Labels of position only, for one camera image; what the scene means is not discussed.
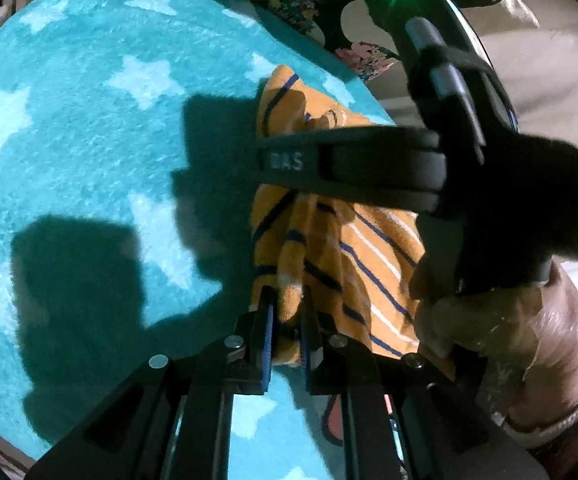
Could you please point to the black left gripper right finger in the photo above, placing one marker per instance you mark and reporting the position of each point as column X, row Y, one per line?
column 403, row 418

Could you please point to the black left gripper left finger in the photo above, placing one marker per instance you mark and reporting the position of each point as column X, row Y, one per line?
column 171, row 419

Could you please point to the orange striped knit sweater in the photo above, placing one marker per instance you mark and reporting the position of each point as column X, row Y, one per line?
column 355, row 260

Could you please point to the person's right hand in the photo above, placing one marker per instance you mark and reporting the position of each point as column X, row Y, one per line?
column 532, row 329

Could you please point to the turquoise cartoon fleece blanket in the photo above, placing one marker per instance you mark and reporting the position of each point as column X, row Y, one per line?
column 124, row 232

